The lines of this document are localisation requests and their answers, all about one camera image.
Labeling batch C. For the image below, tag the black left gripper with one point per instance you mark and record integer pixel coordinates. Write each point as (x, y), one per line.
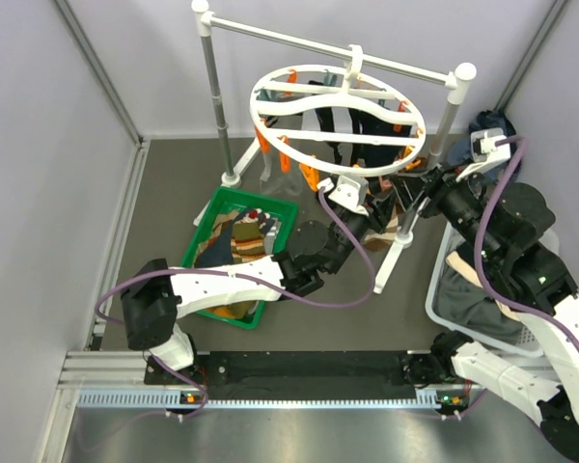
(376, 218)

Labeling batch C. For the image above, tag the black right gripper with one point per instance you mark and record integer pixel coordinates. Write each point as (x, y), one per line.
(410, 188)

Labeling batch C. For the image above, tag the brown striped sock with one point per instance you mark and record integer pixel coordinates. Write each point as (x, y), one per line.
(377, 241)

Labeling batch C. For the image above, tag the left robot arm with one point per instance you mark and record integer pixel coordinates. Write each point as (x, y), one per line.
(235, 269)

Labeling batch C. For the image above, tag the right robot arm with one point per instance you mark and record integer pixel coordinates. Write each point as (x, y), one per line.
(501, 241)

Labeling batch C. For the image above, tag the white round sock hanger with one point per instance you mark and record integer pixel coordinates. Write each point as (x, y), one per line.
(337, 119)

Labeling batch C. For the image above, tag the grey striped sock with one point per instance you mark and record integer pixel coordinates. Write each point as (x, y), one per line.
(274, 182)

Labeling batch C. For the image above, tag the green plastic bin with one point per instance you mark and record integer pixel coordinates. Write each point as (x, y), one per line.
(239, 227)

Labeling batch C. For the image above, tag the white laundry basket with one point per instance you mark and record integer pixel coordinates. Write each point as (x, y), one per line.
(457, 301)

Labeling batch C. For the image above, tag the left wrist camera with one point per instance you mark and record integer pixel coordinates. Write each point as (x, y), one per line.
(348, 191)

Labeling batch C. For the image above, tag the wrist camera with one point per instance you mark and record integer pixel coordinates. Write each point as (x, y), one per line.
(485, 154)
(348, 191)

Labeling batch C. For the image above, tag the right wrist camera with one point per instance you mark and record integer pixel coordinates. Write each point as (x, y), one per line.
(485, 154)

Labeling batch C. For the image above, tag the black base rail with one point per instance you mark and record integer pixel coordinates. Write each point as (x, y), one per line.
(306, 375)

